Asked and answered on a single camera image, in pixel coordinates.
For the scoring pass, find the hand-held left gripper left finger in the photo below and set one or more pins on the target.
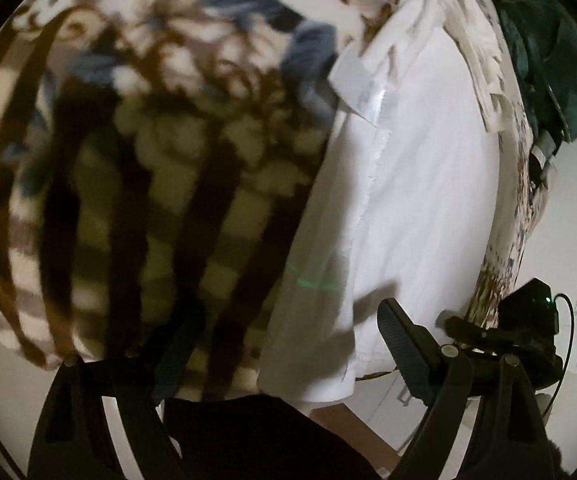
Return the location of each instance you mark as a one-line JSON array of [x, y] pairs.
[[181, 345]]

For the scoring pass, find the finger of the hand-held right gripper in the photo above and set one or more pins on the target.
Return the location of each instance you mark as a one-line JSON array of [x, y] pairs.
[[465, 331]]

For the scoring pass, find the dark green cloth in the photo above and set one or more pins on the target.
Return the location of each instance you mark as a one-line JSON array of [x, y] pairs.
[[543, 45]]

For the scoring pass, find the brown floral printed blanket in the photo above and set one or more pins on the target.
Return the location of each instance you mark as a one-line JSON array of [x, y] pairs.
[[158, 125]]

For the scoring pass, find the white shirt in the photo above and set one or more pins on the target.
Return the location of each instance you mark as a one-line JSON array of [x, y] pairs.
[[418, 200]]

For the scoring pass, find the beige striped white cloth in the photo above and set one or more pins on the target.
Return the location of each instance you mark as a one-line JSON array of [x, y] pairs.
[[470, 45]]

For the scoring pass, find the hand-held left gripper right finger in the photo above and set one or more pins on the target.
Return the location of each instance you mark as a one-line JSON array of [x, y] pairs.
[[404, 347]]

